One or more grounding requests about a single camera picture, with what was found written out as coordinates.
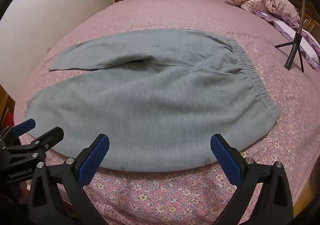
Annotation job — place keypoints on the grey pants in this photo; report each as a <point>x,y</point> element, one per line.
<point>150,102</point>

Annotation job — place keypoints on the wooden nightstand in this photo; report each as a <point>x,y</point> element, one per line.
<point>5,100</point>

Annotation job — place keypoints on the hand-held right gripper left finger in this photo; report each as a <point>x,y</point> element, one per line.
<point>92,161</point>

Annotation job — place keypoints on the black tripod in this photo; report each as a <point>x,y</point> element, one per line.
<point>293,50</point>

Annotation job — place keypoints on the pink floral bed sheet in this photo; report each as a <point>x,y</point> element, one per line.
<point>175,195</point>

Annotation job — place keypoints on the purple ruffled pillow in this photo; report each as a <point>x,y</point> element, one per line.
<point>310,40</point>

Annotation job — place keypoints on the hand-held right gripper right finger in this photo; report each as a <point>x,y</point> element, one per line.
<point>226,161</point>

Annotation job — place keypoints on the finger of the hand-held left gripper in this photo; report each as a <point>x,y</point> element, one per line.
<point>23,126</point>
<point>52,135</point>

